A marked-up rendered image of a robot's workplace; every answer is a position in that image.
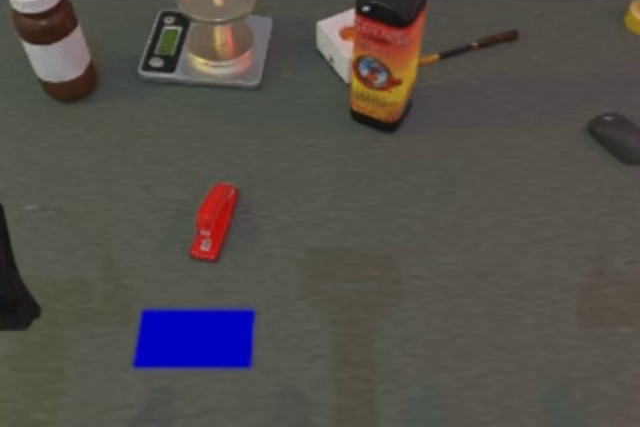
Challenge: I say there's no blue mat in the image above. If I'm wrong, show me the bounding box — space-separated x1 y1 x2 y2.
132 308 257 370

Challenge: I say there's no red stapler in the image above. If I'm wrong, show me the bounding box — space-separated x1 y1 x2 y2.
188 182 240 264

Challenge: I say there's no brown pill bottle white cap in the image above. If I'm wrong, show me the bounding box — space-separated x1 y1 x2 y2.
6 0 99 103

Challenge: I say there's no silver digital kitchen scale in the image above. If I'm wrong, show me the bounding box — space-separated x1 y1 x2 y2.
137 8 274 90

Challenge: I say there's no clear glass bowl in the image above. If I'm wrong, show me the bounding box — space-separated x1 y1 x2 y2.
176 0 260 74

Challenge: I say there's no small white cardboard box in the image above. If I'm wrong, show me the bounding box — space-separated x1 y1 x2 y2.
314 9 363 85

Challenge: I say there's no dark sauce bottle orange label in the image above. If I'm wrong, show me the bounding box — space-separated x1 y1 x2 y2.
348 0 430 134

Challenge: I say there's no brown and black pen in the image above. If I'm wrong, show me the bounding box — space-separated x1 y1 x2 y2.
418 29 520 66

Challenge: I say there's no grey computer mouse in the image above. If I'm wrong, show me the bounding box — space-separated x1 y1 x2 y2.
587 112 640 166

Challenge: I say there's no yellow round object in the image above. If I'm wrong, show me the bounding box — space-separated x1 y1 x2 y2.
623 0 640 37

